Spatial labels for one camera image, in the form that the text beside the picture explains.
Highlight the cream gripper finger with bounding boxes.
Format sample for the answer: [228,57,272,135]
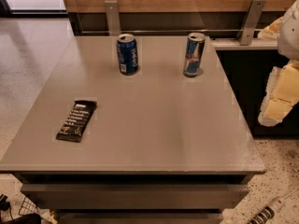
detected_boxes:
[257,17,283,40]
[258,60,299,127]

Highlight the red bull can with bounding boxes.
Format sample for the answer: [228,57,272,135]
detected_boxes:
[183,33,206,77]

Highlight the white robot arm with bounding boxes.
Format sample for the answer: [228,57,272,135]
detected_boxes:
[258,0,299,127]

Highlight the blue pepsi can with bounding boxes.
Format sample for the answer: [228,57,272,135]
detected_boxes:
[116,34,138,76]

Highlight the white power strip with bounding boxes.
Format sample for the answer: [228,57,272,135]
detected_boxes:
[247,186,299,224]

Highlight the upper grey drawer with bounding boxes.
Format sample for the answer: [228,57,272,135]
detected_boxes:
[21,184,249,210]

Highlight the grey drawer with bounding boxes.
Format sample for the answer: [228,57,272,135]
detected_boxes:
[21,184,249,210]
[59,212,222,224]

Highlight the black snack bar wrapper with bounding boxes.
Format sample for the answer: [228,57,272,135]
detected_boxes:
[56,100,97,143]

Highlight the lower grey drawer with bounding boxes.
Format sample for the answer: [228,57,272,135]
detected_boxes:
[59,212,222,224]

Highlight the right metal bracket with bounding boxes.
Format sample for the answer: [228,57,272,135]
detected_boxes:
[237,0,266,46]

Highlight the metal bracket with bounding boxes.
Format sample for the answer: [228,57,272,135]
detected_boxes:
[237,0,266,46]
[105,0,121,36]

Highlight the left metal bracket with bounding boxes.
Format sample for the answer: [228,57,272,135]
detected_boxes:
[105,0,121,36]

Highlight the black wire basket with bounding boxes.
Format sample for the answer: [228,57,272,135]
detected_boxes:
[0,194,42,224]

